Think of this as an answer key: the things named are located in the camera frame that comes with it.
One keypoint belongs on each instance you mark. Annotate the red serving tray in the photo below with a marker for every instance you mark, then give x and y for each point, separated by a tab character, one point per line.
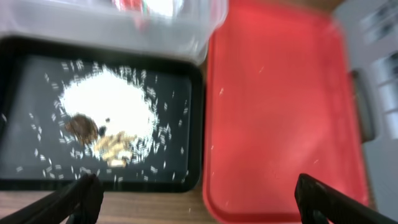
279	103

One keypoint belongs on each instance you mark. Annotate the black food waste tray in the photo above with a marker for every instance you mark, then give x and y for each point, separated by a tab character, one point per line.
15	50

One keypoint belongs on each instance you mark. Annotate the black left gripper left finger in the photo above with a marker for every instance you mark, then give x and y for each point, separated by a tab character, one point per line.
78	202

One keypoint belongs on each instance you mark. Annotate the white tissue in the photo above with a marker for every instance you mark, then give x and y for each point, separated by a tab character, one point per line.
167	8

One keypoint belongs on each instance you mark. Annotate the peanut shells pile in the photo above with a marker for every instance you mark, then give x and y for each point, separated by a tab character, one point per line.
115	149

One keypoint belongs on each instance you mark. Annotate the clear plastic waste bin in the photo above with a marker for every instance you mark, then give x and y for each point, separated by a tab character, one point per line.
99	22

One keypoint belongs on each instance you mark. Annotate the brown food chunk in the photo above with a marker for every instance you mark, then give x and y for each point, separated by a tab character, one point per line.
83	128

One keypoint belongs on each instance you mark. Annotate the white rice pile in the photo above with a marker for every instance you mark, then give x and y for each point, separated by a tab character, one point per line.
48	92

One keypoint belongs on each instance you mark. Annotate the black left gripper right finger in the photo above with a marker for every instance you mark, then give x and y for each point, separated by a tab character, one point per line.
319	203

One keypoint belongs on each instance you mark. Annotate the red snack wrapper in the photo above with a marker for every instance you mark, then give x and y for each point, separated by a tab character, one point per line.
135	8

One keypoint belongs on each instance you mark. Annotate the grey dishwasher rack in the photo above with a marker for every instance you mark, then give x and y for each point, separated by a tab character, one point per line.
370	29

